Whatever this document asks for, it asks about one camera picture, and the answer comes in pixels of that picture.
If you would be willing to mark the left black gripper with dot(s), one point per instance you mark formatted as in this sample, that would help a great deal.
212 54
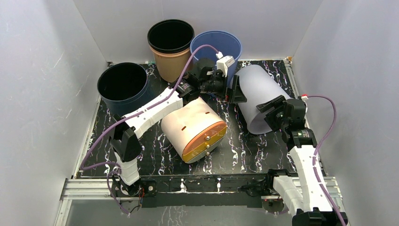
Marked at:
235 95

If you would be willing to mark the blue plastic bucket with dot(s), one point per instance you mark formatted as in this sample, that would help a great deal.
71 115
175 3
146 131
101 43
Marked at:
224 42

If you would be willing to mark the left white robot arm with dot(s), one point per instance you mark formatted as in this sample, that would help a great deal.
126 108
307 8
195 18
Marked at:
124 137

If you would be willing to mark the tan bucket black rim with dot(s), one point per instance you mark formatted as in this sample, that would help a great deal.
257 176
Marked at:
169 40

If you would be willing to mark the large grey container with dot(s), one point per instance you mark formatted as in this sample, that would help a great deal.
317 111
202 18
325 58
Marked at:
258 87

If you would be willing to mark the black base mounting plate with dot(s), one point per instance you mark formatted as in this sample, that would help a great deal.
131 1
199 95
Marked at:
250 190

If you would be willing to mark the white orange drawer box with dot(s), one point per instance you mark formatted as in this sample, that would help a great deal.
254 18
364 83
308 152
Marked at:
194 130

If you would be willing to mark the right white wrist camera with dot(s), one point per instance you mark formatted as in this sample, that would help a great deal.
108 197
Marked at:
304 98

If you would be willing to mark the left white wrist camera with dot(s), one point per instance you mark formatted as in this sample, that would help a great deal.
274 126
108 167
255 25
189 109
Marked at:
224 62

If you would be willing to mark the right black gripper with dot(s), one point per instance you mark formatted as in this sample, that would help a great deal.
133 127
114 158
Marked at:
271 108

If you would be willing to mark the dark navy bucket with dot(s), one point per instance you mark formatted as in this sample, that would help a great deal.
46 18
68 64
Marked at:
124 88

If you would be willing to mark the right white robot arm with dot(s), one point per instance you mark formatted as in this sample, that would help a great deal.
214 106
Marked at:
312 205

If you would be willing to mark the aluminium frame rail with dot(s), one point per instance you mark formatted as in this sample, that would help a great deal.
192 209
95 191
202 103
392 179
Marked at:
100 189

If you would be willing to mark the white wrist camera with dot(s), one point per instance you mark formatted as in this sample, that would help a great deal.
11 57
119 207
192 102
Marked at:
304 98
224 62

